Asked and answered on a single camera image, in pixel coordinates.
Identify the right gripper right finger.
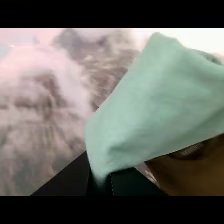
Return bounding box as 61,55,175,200
110,166,167,197

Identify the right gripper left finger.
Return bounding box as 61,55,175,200
31,150,111,197

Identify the mint green garment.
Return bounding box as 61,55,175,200
83,31,224,185

